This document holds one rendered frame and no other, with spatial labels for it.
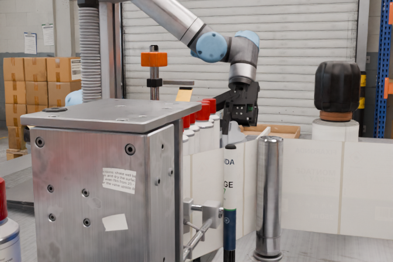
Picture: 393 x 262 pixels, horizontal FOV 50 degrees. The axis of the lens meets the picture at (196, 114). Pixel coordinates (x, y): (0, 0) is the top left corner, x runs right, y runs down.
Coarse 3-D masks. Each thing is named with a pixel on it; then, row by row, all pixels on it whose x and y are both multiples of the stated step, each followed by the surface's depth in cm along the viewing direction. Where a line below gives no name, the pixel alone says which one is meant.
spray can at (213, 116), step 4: (204, 100) 99; (208, 100) 98; (212, 100) 99; (212, 104) 99; (212, 108) 99; (212, 112) 99; (212, 116) 99; (216, 116) 99; (216, 120) 99; (216, 124) 99; (216, 128) 99; (216, 132) 99; (216, 136) 99; (216, 140) 100; (216, 144) 100; (216, 148) 100
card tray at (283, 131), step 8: (240, 128) 189; (248, 128) 195; (256, 128) 194; (264, 128) 193; (272, 128) 192; (280, 128) 191; (288, 128) 190; (296, 128) 188; (280, 136) 183; (288, 136) 183; (296, 136) 170
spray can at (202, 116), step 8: (208, 104) 90; (200, 112) 88; (208, 112) 89; (200, 120) 89; (208, 120) 90; (200, 128) 88; (208, 128) 88; (200, 136) 88; (208, 136) 89; (200, 144) 89; (208, 144) 89; (200, 152) 89
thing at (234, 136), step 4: (232, 124) 111; (236, 124) 111; (232, 128) 111; (236, 128) 111; (228, 132) 110; (232, 132) 111; (236, 132) 110; (240, 132) 110; (224, 136) 110; (228, 136) 110; (232, 136) 110; (236, 136) 110; (240, 136) 110; (244, 136) 109; (224, 140) 110; (228, 140) 110; (232, 140) 110; (236, 140) 110; (240, 140) 109; (224, 144) 110
